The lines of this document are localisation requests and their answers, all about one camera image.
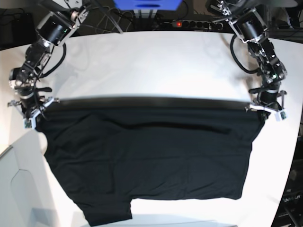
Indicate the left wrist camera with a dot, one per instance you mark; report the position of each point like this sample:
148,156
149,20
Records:
281,115

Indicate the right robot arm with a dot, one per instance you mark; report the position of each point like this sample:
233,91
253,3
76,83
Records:
53,31

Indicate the black T-shirt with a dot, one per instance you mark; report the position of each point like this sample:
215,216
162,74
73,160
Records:
106,157

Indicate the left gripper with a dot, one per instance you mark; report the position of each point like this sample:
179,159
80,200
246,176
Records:
267,102

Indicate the black power strip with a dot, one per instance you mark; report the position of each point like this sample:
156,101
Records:
190,25

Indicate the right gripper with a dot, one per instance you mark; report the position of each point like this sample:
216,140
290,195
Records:
31,104

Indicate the blue box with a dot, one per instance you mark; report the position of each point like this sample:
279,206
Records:
147,4

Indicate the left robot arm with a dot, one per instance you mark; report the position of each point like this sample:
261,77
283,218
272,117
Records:
248,25

